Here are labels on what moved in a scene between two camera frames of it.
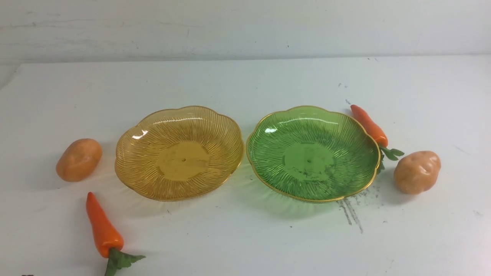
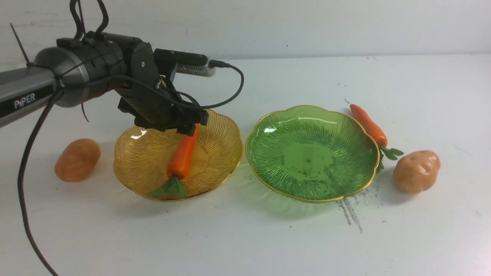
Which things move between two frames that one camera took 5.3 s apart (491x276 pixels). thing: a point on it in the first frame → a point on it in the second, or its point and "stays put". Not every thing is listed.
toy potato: [416, 173] stays put
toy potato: [78, 159] stays put
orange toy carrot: [107, 240] → [178, 165]
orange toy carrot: [380, 137] stays put
